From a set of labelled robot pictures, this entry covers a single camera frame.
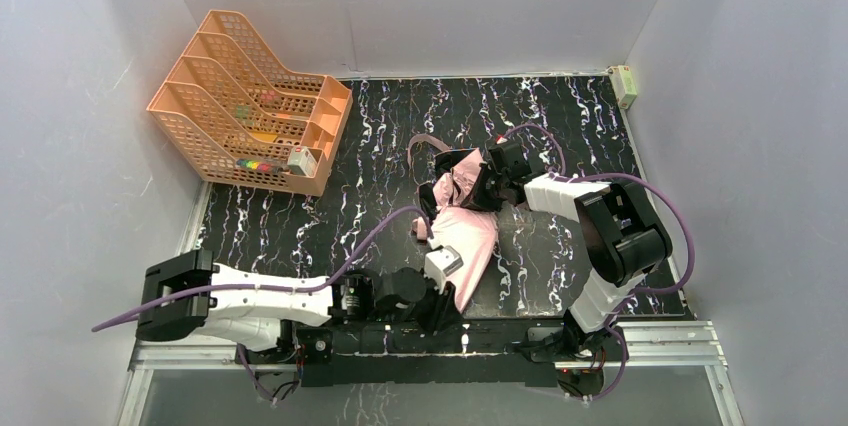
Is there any pink and black folding umbrella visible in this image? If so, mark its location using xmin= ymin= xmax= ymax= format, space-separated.
xmin=407 ymin=134 xmax=498 ymax=312

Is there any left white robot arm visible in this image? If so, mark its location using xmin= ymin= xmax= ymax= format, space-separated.
xmin=135 ymin=247 xmax=464 ymax=352

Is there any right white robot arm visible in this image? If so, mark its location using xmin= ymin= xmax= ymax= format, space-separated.
xmin=462 ymin=140 xmax=673 ymax=351

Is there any small white red box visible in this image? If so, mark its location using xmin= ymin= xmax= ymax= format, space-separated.
xmin=285 ymin=146 xmax=319 ymax=177

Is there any colourful marker set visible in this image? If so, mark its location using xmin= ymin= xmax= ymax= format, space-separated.
xmin=236 ymin=158 xmax=284 ymax=174

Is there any orange plastic file organizer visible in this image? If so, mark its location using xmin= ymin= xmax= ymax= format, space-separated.
xmin=147 ymin=10 xmax=352 ymax=196

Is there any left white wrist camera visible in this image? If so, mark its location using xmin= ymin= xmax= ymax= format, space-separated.
xmin=423 ymin=246 xmax=463 ymax=289

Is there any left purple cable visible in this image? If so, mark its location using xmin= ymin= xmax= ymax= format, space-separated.
xmin=91 ymin=205 xmax=436 ymax=334

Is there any purple cable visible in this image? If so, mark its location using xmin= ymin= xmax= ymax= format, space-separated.
xmin=91 ymin=205 xmax=436 ymax=334
xmin=496 ymin=123 xmax=697 ymax=402

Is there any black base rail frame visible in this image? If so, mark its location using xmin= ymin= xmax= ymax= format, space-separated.
xmin=130 ymin=316 xmax=727 ymax=401

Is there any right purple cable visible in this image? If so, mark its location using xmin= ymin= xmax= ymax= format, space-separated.
xmin=496 ymin=123 xmax=697 ymax=402

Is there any white green wall socket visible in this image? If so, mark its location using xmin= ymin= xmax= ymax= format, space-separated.
xmin=608 ymin=65 xmax=639 ymax=110

